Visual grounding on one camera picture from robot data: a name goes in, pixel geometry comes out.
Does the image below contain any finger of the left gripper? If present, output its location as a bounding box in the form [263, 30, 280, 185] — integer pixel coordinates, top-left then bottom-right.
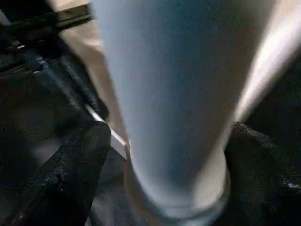
[58, 56, 110, 120]

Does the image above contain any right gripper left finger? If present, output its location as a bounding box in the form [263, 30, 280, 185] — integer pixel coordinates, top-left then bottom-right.
[23, 121, 111, 226]

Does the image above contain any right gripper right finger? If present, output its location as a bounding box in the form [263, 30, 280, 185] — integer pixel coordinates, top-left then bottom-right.
[225, 121, 301, 226]

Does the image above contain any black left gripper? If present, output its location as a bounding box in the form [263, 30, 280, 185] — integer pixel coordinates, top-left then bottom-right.
[0, 6, 92, 71]

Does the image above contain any white plastic table top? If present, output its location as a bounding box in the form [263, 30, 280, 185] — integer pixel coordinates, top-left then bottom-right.
[53, 0, 301, 226]

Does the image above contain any white plastic table leg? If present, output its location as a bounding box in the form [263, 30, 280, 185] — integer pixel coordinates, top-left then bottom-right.
[90, 0, 278, 226]

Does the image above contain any black plastic table mat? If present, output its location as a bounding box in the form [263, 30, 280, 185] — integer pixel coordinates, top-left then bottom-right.
[0, 0, 301, 226]

